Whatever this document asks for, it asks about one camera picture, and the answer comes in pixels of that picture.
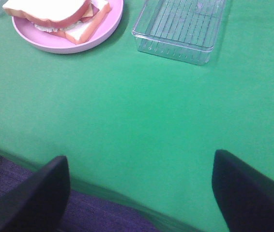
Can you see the bread slice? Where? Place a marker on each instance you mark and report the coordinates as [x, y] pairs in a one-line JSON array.
[[48, 13], [82, 32]]

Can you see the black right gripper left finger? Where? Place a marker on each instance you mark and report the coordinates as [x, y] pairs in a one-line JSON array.
[[37, 204]]

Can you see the green lettuce leaf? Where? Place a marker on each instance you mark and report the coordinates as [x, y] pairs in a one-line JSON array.
[[53, 29]]

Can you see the clear right plastic tray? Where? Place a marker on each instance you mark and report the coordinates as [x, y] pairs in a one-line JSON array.
[[182, 30]]

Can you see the yellow cheese slice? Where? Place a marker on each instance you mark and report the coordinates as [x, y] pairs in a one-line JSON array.
[[87, 15]]

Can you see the pink plate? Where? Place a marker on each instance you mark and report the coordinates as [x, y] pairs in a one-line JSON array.
[[58, 45]]

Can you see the straight bacon strip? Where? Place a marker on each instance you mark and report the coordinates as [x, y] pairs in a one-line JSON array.
[[95, 9]]

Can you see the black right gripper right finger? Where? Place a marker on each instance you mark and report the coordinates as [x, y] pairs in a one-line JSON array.
[[244, 195]]

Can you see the green tablecloth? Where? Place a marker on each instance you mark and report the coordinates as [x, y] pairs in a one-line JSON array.
[[140, 129]]

